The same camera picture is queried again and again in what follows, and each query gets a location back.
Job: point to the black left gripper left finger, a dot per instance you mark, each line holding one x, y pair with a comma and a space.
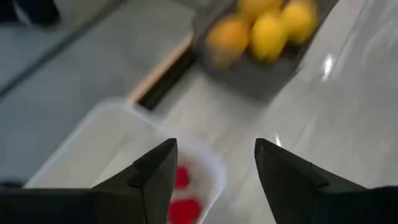
109, 205

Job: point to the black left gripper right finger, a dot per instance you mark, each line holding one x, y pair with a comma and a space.
311, 202

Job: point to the yellow lemon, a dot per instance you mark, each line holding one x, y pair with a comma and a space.
300, 20
267, 37

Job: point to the orange lemon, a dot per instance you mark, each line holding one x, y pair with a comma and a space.
258, 5
228, 39

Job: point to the white plastic basket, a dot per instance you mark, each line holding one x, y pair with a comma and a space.
102, 146

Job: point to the dark grey plastic basket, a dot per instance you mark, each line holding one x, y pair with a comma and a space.
248, 81

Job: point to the black aluminium table frame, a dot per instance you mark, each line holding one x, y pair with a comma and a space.
164, 84

